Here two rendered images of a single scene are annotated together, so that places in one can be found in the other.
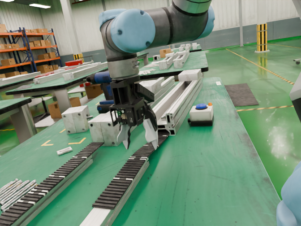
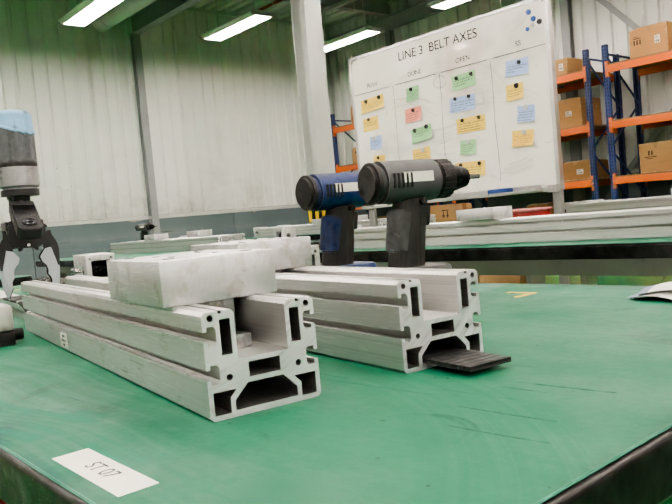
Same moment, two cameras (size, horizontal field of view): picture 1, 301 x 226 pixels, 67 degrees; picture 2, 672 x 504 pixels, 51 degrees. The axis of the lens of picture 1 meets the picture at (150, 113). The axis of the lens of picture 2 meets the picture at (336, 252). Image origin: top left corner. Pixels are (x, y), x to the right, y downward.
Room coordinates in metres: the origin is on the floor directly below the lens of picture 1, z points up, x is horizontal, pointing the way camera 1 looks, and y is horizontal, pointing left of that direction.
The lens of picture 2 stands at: (1.90, -0.76, 0.93)
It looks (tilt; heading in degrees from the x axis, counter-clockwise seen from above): 3 degrees down; 125
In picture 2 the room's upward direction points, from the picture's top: 5 degrees counter-clockwise
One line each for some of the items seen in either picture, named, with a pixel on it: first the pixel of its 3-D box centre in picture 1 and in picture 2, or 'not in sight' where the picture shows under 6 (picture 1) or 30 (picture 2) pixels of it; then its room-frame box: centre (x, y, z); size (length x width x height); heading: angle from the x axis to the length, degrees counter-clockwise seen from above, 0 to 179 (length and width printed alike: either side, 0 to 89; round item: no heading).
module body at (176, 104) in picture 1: (183, 95); (120, 319); (1.14, -0.18, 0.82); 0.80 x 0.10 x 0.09; 158
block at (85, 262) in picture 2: not in sight; (93, 269); (-0.02, 0.63, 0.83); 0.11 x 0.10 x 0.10; 69
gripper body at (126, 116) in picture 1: (128, 100); (22, 220); (0.57, 0.05, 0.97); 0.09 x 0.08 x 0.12; 158
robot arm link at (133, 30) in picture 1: (137, 31); not in sight; (0.49, 0.00, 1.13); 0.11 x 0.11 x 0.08; 18
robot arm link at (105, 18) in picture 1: (118, 36); (12, 139); (0.58, 0.05, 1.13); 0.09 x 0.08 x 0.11; 18
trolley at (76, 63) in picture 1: (81, 78); not in sight; (5.94, 1.61, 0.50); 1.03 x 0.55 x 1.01; 171
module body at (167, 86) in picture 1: (148, 97); (253, 298); (1.22, 0.00, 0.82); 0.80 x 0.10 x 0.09; 158
